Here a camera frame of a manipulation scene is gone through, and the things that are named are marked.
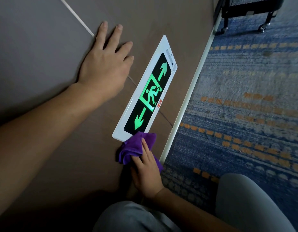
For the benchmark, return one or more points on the person's left hand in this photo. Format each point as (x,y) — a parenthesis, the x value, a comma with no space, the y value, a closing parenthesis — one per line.
(103,67)

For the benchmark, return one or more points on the person's right hand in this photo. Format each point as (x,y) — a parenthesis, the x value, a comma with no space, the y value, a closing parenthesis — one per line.
(146,176)

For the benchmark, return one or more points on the purple microfibre cloth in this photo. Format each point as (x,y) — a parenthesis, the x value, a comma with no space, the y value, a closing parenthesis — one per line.
(134,144)

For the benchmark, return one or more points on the white green emergency exit sign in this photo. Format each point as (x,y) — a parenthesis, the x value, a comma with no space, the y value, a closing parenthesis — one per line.
(151,94)

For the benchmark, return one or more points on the person's left forearm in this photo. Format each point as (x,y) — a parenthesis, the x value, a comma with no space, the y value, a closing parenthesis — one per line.
(38,135)

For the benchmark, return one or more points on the person's right forearm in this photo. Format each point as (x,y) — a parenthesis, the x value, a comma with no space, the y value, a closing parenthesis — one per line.
(187,212)

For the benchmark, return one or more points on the white baseboard strip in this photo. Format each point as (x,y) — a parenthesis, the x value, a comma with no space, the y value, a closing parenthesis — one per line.
(190,91)

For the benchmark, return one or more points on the grey trousers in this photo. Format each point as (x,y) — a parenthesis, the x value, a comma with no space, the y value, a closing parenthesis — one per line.
(248,202)

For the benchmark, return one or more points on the black mesh utility cart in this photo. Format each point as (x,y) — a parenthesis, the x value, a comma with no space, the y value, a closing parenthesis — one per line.
(248,9)

